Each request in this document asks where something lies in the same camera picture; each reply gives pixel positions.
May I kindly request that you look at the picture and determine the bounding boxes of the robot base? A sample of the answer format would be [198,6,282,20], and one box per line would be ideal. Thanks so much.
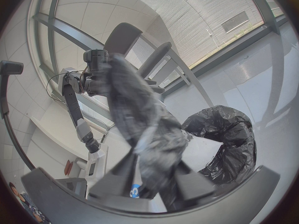
[55,177,168,213]

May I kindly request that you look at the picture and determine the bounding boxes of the person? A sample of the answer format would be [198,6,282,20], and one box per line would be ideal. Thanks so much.
[8,182,50,224]

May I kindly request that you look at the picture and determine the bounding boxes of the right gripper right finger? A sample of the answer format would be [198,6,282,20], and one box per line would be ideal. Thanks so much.
[176,160,216,202]

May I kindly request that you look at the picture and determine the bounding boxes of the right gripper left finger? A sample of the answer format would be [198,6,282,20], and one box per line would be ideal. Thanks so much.
[89,151,142,200]

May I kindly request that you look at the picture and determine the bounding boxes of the grey chair with white legs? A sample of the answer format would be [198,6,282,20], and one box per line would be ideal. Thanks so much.
[103,22,191,86]

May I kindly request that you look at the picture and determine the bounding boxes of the black plastic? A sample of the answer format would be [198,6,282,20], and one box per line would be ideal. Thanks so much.
[106,54,193,213]

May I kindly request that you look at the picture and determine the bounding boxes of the black plastic bag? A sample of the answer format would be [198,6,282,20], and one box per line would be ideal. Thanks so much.
[181,105,257,187]

